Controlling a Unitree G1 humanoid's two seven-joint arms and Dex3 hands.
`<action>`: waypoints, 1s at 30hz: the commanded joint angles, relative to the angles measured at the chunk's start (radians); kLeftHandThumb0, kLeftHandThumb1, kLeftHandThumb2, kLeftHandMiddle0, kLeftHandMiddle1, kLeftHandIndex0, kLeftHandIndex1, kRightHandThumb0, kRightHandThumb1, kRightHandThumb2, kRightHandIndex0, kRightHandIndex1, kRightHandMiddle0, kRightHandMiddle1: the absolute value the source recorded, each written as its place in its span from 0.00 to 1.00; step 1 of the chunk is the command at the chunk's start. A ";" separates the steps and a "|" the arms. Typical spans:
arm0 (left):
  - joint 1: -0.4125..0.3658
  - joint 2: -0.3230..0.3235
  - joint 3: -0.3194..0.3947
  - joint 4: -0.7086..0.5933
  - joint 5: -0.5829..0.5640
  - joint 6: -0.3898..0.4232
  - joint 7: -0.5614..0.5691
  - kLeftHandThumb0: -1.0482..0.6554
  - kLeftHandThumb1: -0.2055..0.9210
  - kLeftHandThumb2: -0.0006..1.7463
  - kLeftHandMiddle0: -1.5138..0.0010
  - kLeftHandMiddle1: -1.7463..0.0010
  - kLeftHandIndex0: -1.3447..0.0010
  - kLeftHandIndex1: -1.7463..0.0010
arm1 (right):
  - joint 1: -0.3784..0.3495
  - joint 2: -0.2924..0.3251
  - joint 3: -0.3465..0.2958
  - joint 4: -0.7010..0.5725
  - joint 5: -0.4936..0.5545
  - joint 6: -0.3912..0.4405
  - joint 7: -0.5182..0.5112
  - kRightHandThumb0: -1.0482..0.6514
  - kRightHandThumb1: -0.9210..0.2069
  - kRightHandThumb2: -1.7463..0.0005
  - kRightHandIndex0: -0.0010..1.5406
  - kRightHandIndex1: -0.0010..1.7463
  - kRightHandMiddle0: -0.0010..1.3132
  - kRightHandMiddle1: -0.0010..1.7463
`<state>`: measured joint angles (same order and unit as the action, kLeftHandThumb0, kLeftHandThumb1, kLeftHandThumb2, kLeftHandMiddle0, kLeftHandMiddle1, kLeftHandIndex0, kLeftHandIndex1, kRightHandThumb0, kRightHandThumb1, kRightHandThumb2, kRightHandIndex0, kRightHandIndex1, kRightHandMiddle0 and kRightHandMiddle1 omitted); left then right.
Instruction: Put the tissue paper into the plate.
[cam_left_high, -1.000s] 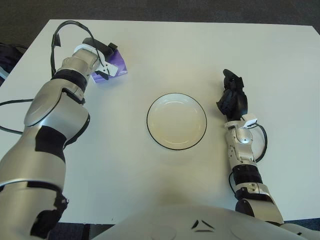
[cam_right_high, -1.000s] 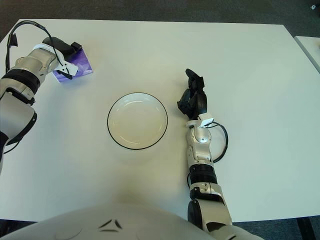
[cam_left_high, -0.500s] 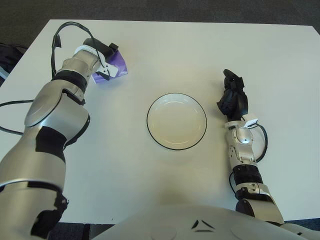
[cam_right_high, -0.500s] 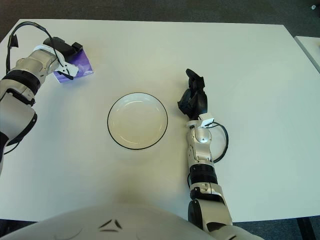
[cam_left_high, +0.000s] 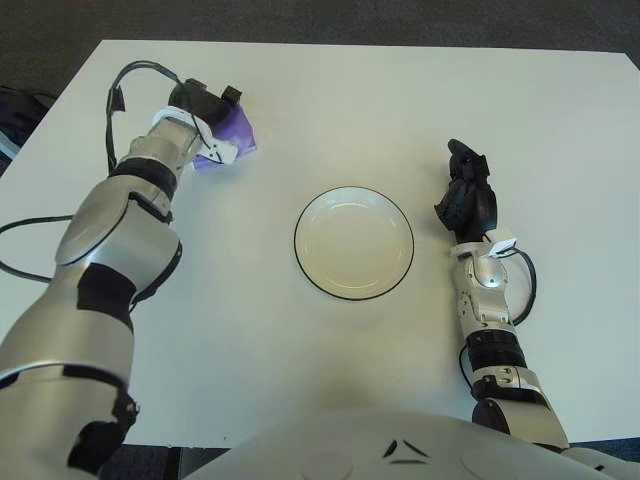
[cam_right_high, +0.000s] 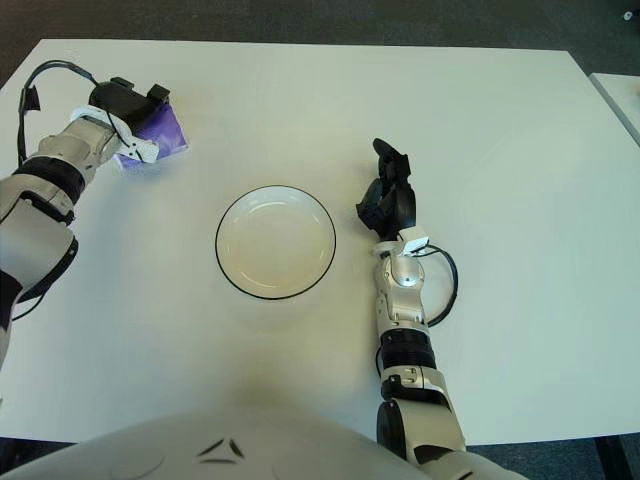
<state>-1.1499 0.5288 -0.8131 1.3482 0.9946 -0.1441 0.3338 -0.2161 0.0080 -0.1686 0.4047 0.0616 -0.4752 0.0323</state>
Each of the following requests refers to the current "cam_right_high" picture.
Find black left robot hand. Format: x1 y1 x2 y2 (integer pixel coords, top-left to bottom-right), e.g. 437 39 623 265
88 77 172 135

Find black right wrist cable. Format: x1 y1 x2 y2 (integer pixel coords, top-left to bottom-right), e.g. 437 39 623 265
413 243 460 329

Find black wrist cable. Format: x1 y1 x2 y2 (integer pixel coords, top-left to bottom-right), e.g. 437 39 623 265
413 243 460 329
16 59 103 167

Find grey robot torso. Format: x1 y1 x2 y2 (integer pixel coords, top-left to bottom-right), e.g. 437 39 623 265
0 404 534 480

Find black table leg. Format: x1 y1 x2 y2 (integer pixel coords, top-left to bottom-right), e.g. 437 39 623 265
593 436 627 480

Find purple tissue paper pack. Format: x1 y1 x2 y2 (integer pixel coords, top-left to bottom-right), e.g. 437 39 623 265
114 103 192 177

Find white side table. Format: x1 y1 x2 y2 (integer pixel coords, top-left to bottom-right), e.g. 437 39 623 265
589 72 640 151

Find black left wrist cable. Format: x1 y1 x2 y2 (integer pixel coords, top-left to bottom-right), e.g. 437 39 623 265
16 59 103 167

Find white plate with black rim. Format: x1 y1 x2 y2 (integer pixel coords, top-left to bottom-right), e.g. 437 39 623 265
215 185 338 302

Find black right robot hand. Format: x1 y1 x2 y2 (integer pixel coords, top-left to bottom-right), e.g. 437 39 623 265
355 137 418 242

